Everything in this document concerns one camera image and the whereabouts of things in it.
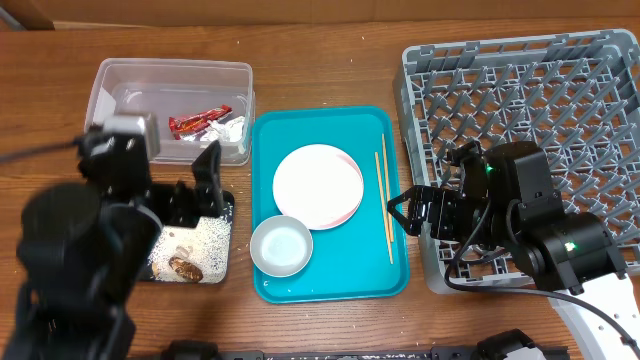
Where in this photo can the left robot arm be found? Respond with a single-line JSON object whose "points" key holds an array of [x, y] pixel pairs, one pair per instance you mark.
{"points": [[84, 245]]}

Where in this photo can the teal serving tray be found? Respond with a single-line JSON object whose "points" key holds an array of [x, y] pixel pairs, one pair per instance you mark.
{"points": [[352, 260]]}

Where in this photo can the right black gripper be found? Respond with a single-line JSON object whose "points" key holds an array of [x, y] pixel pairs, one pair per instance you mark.
{"points": [[440, 197]]}

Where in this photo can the red snack wrapper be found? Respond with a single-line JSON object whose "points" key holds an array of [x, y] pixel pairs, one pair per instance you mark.
{"points": [[193, 125]]}

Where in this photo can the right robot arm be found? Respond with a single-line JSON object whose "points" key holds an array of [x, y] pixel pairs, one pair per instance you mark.
{"points": [[507, 203]]}

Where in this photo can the small grey bowl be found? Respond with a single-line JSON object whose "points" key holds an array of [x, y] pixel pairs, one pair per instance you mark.
{"points": [[281, 246]]}

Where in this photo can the pink round plate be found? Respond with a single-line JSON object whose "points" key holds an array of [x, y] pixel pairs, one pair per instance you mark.
{"points": [[320, 185]]}

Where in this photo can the black rectangular tray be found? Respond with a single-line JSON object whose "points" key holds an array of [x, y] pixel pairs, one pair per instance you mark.
{"points": [[200, 250]]}

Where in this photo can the brown food scrap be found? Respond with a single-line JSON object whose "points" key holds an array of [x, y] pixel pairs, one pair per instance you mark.
{"points": [[186, 270]]}

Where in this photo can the grey dishwasher rack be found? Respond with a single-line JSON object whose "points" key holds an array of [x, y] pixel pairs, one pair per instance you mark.
{"points": [[575, 95]]}

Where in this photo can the white napkin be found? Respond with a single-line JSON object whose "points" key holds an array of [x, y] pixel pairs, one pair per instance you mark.
{"points": [[225, 130]]}

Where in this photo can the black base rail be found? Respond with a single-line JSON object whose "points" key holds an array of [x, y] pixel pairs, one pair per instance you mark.
{"points": [[509, 345]]}

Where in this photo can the clear plastic bin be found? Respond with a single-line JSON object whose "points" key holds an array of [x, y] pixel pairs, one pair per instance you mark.
{"points": [[165, 88]]}

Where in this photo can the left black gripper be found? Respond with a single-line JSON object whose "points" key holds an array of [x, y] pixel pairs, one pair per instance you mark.
{"points": [[184, 209]]}

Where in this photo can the left wooden chopstick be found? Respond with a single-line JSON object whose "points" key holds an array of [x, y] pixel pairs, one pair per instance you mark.
{"points": [[383, 208]]}

